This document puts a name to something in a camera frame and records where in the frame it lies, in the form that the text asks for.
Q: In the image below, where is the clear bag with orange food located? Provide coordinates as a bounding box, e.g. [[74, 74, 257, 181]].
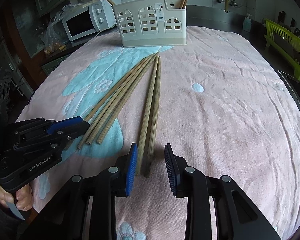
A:
[[39, 19, 68, 55]]

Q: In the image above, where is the crumpled clear plastic bag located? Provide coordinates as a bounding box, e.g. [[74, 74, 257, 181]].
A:
[[62, 0, 90, 12]]

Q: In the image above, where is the person's left hand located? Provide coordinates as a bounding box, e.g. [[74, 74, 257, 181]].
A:
[[0, 183, 33, 212]]

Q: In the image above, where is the white power cable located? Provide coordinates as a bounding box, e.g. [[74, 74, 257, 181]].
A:
[[95, 24, 119, 37]]

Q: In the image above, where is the white microwave oven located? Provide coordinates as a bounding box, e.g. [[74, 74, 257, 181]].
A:
[[62, 0, 121, 47]]

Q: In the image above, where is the cream plastic chopstick holder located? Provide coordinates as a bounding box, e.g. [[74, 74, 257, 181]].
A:
[[112, 0, 188, 48]]

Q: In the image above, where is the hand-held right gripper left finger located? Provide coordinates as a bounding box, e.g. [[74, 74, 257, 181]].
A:
[[20, 142, 138, 240]]

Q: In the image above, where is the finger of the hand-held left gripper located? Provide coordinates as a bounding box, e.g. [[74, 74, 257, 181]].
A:
[[50, 121, 90, 150], [15, 117, 83, 135]]

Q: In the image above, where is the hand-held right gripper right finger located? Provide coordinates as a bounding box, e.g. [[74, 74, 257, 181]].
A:
[[164, 144, 282, 240]]

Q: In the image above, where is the green base cabinet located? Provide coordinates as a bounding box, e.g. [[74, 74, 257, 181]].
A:
[[41, 54, 72, 75]]

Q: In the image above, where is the clear soap bottle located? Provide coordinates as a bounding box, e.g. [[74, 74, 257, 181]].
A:
[[242, 13, 253, 32]]

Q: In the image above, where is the pink printed towel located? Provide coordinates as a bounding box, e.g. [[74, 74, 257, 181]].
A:
[[15, 25, 300, 240]]

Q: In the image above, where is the dark sink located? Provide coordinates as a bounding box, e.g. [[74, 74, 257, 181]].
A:
[[278, 70, 300, 134]]

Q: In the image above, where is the green dish rack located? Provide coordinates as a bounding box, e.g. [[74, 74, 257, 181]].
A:
[[264, 18, 300, 92]]

